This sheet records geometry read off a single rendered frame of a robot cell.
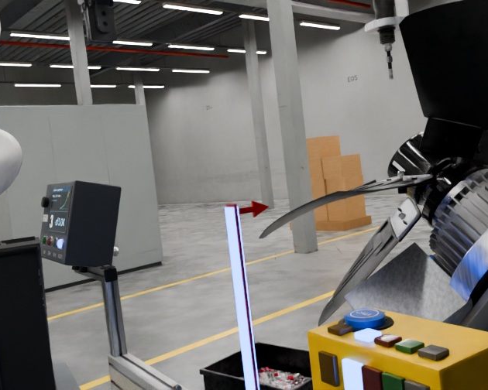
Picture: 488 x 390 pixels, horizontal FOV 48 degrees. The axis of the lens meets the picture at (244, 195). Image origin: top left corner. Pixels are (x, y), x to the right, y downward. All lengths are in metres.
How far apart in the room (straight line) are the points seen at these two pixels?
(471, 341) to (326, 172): 8.85
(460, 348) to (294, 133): 6.75
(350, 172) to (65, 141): 4.66
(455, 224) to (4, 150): 0.78
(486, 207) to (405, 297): 0.19
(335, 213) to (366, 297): 8.38
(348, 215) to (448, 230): 8.31
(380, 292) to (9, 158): 0.69
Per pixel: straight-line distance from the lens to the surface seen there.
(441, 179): 0.97
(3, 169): 1.07
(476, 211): 0.91
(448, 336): 0.53
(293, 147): 7.20
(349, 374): 0.53
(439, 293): 0.92
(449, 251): 0.94
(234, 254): 0.76
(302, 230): 7.26
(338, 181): 9.24
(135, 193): 7.56
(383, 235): 1.09
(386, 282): 0.94
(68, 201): 1.28
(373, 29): 0.98
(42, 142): 7.06
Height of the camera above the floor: 1.24
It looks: 3 degrees down
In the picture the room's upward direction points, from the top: 7 degrees counter-clockwise
